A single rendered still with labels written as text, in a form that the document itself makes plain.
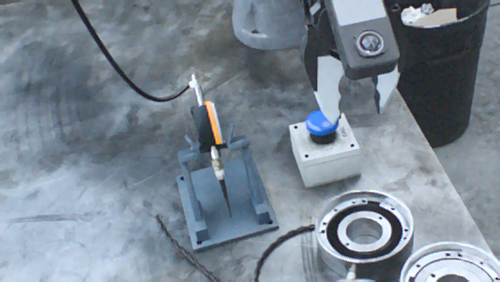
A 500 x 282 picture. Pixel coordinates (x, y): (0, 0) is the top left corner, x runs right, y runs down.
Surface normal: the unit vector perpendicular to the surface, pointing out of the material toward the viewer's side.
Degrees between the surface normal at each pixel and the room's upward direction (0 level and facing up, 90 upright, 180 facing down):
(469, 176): 0
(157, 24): 0
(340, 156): 90
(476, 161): 0
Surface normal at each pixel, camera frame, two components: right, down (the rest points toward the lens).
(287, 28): 0.18, 0.36
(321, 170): 0.22, 0.62
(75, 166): -0.11, -0.76
